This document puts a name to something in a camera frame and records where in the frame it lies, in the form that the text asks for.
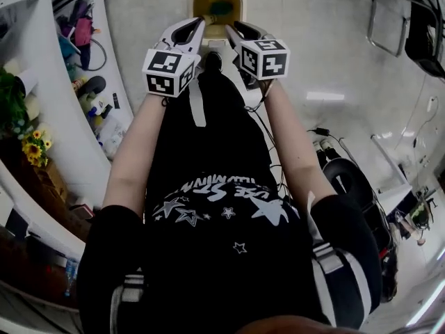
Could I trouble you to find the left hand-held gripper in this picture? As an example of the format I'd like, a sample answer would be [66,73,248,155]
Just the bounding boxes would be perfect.
[141,17,207,99]

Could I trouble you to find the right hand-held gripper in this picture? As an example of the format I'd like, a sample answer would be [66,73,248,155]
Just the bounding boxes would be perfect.
[225,21,291,82]

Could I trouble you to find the white bin with yellow liner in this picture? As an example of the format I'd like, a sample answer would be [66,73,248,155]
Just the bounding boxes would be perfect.
[186,0,252,54]

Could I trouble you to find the person's left forearm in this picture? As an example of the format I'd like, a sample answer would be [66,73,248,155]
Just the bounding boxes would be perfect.
[102,92,168,210]

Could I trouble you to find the person's right forearm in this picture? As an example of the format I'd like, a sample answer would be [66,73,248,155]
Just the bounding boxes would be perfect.
[266,80,340,205]

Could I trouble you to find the person's black shoe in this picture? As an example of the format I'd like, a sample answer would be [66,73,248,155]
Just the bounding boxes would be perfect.
[204,51,224,73]

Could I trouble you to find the person's black trousers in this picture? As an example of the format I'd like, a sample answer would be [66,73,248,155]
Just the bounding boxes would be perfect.
[152,70,275,201]

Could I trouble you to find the magenta fabric bag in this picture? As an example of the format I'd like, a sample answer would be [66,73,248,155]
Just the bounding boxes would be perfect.
[74,0,95,48]

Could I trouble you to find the teal fabric item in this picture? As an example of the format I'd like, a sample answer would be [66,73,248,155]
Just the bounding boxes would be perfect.
[57,35,79,64]

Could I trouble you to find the white plastic bags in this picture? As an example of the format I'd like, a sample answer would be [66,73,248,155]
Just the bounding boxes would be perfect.
[95,116,128,159]

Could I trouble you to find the white shelf unit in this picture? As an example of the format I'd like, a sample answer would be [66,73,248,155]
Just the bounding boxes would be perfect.
[0,0,135,257]

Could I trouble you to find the black office chair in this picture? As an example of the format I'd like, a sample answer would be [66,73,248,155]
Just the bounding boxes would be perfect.
[405,0,445,79]

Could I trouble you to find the green potted plant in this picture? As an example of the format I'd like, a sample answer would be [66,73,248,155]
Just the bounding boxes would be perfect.
[0,67,29,135]

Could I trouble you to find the sunflower bouquet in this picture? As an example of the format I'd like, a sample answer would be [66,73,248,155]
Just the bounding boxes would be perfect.
[21,129,53,168]

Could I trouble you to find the white desk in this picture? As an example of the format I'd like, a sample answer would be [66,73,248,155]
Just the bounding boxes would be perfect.
[370,134,418,215]

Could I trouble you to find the brown cardboard box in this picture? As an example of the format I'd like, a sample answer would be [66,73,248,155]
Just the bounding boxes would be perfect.
[33,158,69,205]

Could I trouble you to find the pink flat box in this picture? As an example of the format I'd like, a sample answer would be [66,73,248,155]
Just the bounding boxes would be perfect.
[69,203,95,221]

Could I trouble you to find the person's black printed shirt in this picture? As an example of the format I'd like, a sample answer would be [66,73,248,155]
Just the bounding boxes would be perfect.
[76,172,383,330]

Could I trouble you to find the clear water bottle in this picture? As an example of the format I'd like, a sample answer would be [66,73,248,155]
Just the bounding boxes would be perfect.
[63,255,79,298]

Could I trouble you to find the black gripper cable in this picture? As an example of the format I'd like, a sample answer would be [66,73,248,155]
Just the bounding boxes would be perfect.
[245,80,289,201]

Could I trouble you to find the white fabric strap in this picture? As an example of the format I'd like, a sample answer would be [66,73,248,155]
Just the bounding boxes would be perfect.
[188,78,207,128]

